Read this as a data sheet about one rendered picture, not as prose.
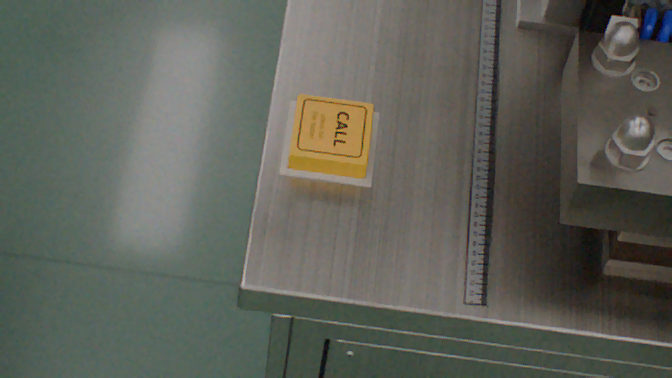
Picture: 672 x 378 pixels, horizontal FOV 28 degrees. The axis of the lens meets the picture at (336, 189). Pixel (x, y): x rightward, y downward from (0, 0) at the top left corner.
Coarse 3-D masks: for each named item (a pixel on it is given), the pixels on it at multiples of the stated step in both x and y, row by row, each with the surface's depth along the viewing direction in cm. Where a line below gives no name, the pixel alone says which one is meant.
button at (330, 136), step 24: (312, 96) 122; (312, 120) 120; (336, 120) 120; (360, 120) 121; (312, 144) 119; (336, 144) 119; (360, 144) 119; (288, 168) 120; (312, 168) 119; (336, 168) 119; (360, 168) 119
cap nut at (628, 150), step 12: (624, 120) 106; (636, 120) 104; (648, 120) 104; (624, 132) 105; (636, 132) 104; (648, 132) 104; (612, 144) 107; (624, 144) 105; (636, 144) 105; (648, 144) 105; (612, 156) 107; (624, 156) 106; (636, 156) 106; (648, 156) 108; (624, 168) 107; (636, 168) 107
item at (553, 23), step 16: (528, 0) 132; (544, 0) 131; (560, 0) 129; (576, 0) 129; (528, 16) 131; (544, 16) 131; (560, 16) 131; (576, 16) 131; (560, 32) 132; (576, 32) 131
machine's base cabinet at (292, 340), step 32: (288, 320) 117; (288, 352) 122; (320, 352) 121; (352, 352) 121; (384, 352) 120; (416, 352) 120; (448, 352) 119; (480, 352) 118; (512, 352) 117; (544, 352) 117
